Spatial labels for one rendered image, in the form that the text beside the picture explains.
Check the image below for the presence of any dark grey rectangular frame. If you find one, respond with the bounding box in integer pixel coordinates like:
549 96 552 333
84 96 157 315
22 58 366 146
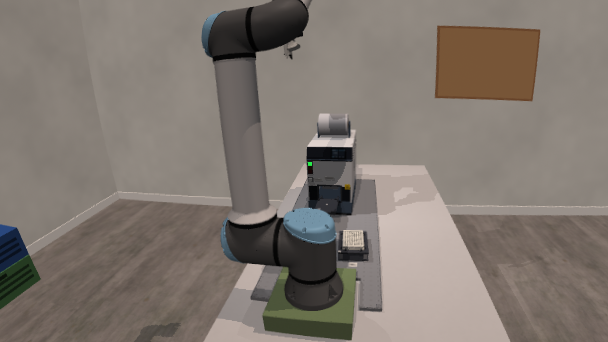
338 231 369 261

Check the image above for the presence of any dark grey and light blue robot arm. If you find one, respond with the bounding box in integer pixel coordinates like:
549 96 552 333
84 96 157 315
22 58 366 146
202 0 343 311

